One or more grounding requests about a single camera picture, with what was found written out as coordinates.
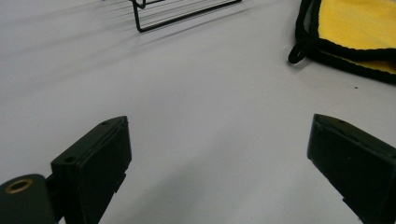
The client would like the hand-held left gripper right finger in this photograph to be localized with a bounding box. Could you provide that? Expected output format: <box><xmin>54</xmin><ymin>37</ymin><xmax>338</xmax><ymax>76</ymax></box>
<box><xmin>306</xmin><ymin>113</ymin><xmax>396</xmax><ymax>224</ymax></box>

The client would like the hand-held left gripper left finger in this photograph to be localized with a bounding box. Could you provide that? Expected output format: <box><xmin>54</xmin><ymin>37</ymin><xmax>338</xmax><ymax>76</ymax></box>
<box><xmin>50</xmin><ymin>116</ymin><xmax>133</xmax><ymax>224</ymax></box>

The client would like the yellow cloth with black trim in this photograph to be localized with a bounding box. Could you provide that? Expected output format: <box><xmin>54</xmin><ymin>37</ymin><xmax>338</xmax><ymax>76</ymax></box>
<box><xmin>288</xmin><ymin>0</ymin><xmax>396</xmax><ymax>85</ymax></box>

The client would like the black wire rack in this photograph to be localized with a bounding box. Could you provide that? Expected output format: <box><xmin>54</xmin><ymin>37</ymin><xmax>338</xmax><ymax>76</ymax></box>
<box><xmin>130</xmin><ymin>0</ymin><xmax>243</xmax><ymax>34</ymax></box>

